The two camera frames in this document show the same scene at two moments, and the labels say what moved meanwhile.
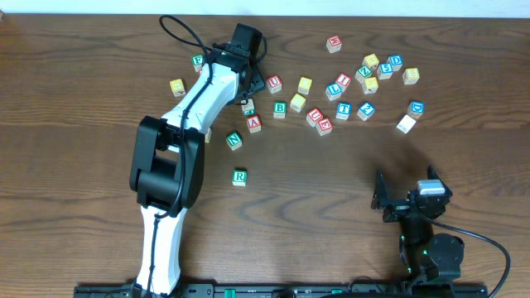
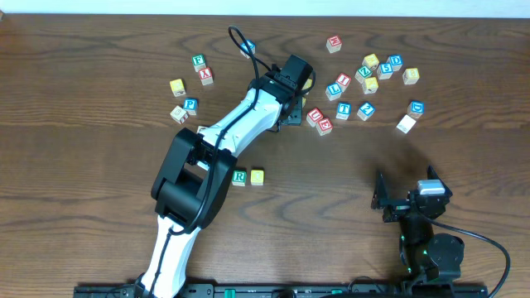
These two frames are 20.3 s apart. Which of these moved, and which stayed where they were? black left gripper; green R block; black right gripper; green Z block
Moved: black left gripper
Stayed: green R block; black right gripper; green Z block
